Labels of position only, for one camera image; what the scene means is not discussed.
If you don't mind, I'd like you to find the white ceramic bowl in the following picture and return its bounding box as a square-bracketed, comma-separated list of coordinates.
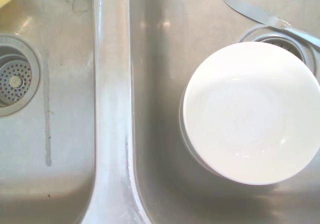
[178, 41, 320, 186]

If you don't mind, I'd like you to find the slotted grey drain strainer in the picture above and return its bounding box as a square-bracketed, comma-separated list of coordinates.
[237, 24, 320, 71]

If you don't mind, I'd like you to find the stainless steel double sink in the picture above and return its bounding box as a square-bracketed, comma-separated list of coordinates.
[0, 0, 320, 224]

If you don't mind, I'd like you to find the perforated metal drain strainer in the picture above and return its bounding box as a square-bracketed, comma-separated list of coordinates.
[0, 34, 42, 117]

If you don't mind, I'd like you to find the silver table knife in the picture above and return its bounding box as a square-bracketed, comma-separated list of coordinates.
[221, 0, 320, 49]

